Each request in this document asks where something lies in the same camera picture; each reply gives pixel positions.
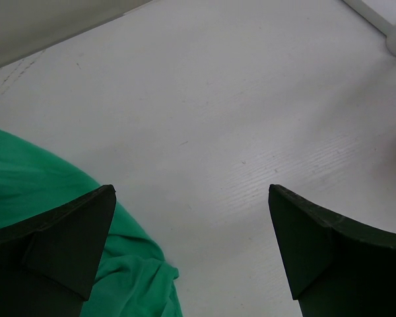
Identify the green t shirt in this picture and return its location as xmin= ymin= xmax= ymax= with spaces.
xmin=0 ymin=130 xmax=182 ymax=316

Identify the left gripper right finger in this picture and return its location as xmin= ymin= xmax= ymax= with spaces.
xmin=268 ymin=184 xmax=396 ymax=316

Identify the metal clothes rack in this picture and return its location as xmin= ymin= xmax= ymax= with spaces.
xmin=343 ymin=0 xmax=396 ymax=57

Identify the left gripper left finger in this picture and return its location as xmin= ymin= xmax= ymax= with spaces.
xmin=0 ymin=185 xmax=116 ymax=316

